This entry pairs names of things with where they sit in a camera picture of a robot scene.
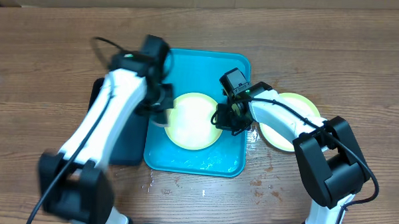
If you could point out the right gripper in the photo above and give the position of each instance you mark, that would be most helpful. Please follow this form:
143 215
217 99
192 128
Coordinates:
224 123

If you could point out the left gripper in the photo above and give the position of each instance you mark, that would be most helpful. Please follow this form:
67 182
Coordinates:
144 110

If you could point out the yellow-green plate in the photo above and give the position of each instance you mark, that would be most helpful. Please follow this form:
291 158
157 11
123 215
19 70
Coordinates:
274 138
189 122

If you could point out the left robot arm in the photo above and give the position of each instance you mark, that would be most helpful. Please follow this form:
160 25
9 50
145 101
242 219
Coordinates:
73 182

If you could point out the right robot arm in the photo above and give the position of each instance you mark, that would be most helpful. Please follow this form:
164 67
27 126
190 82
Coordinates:
333 169

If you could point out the teal plastic serving tray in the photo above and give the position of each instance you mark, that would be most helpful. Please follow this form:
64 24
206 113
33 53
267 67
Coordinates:
199 71

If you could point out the black water tray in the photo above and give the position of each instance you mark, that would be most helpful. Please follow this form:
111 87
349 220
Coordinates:
128 139

